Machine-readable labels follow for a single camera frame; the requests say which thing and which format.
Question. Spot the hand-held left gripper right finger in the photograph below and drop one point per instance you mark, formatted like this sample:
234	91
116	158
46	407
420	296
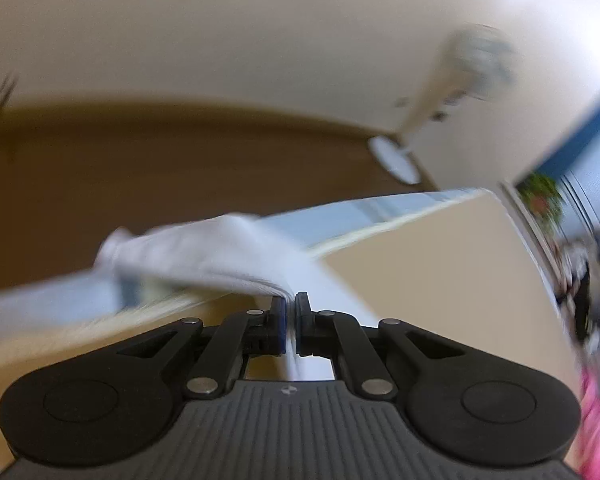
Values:
302	327

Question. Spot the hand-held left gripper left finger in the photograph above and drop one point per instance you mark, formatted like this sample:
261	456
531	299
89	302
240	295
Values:
280	327

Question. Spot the white garment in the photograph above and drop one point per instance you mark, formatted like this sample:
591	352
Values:
215	255

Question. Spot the pile of clothes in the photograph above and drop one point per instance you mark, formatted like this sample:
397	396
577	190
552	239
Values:
592	285

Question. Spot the bed with tan mattress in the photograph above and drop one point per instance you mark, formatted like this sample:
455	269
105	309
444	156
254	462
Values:
430	270

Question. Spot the potted green plant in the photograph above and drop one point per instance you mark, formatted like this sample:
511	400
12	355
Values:
542	197

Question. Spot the white standing fan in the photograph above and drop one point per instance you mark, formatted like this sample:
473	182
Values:
472	67

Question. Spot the blue curtain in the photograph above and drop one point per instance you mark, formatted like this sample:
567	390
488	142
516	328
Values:
575	142

